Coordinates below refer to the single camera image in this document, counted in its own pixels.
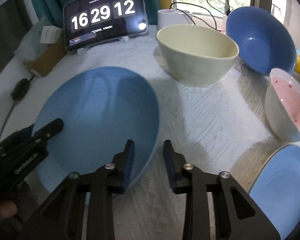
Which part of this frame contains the light blue front plate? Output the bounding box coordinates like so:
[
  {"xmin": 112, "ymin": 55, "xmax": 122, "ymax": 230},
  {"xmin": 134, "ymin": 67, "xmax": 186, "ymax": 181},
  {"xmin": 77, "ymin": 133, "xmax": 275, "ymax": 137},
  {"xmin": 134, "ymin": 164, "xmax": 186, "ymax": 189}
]
[{"xmin": 249, "ymin": 144, "xmax": 300, "ymax": 239}]

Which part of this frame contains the light blue plate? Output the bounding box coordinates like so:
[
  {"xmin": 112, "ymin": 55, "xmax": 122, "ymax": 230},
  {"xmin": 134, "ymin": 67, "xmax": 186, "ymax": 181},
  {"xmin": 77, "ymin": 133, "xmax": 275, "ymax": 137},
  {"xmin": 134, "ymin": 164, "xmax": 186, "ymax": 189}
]
[
  {"xmin": 33, "ymin": 67, "xmax": 160, "ymax": 192},
  {"xmin": 249, "ymin": 144, "xmax": 300, "ymax": 239}
]

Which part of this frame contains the pink strawberry bowl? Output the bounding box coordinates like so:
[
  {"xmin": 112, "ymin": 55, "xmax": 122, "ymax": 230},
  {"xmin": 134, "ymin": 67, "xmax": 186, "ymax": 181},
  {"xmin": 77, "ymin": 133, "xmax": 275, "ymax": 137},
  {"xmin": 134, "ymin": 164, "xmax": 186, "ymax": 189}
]
[{"xmin": 264, "ymin": 68, "xmax": 300, "ymax": 142}]

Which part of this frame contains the cream green bowl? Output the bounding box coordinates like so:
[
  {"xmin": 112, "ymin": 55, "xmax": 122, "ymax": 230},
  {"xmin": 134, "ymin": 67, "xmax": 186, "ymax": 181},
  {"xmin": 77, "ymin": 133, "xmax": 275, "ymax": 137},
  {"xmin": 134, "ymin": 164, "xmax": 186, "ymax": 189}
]
[{"xmin": 157, "ymin": 25, "xmax": 239, "ymax": 87}]

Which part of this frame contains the dark blue large bowl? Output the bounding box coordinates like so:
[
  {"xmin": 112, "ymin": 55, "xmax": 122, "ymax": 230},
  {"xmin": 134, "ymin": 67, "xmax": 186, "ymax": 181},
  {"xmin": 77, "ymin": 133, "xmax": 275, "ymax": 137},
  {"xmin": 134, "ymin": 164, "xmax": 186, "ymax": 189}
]
[{"xmin": 226, "ymin": 7, "xmax": 296, "ymax": 76}]

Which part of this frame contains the person left hand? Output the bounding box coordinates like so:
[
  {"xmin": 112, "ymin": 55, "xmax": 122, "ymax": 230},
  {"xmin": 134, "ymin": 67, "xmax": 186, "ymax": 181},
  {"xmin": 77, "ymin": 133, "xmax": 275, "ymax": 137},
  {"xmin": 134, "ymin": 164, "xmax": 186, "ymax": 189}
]
[{"xmin": 0, "ymin": 200, "xmax": 18, "ymax": 220}]

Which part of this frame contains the white lace tablecloth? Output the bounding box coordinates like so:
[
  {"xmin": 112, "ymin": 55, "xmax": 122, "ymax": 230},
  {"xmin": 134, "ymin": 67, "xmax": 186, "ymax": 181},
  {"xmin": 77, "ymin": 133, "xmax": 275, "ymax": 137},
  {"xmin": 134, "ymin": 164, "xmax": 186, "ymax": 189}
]
[{"xmin": 0, "ymin": 27, "xmax": 284, "ymax": 239}]

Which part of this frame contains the clear plastic bag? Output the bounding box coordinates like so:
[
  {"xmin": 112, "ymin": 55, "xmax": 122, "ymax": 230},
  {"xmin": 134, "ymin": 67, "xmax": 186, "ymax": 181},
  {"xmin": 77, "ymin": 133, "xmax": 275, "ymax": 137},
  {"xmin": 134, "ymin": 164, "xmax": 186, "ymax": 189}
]
[{"xmin": 14, "ymin": 16, "xmax": 52, "ymax": 62}]

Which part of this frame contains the cardboard box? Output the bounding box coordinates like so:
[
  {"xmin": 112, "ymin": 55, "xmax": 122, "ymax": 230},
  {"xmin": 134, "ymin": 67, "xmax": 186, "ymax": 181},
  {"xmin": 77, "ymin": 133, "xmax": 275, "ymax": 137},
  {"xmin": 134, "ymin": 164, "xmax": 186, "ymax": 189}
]
[{"xmin": 23, "ymin": 35, "xmax": 67, "ymax": 77}]

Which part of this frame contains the small white box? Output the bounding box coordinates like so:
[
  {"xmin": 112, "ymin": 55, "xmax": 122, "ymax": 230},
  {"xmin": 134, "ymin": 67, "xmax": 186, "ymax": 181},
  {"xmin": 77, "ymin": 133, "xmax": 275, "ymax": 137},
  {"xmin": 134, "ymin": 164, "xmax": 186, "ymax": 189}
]
[{"xmin": 39, "ymin": 26, "xmax": 63, "ymax": 44}]

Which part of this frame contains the yellow wet wipes pack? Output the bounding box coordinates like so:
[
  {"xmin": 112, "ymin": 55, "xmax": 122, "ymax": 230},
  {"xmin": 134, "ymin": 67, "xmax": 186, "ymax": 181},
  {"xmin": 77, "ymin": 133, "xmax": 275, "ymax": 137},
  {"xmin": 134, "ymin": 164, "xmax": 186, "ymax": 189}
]
[{"xmin": 294, "ymin": 55, "xmax": 300, "ymax": 77}]

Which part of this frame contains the tablet showing clock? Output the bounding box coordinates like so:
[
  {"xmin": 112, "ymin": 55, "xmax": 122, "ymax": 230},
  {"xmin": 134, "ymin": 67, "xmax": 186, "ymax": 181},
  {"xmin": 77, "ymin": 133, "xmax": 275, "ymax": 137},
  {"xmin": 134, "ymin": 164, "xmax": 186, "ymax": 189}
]
[{"xmin": 63, "ymin": 0, "xmax": 148, "ymax": 52}]

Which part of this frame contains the white desk lamp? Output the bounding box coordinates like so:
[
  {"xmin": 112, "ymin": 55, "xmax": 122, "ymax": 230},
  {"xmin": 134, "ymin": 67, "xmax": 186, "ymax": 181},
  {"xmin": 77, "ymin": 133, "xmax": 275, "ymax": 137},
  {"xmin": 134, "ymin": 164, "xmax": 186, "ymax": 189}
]
[{"xmin": 157, "ymin": 0, "xmax": 194, "ymax": 30}]

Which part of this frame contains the black charger cable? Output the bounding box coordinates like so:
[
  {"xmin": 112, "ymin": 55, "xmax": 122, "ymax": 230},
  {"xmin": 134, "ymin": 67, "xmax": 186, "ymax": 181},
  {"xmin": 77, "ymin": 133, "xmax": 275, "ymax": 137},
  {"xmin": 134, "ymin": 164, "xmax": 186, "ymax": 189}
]
[{"xmin": 169, "ymin": 0, "xmax": 232, "ymax": 30}]

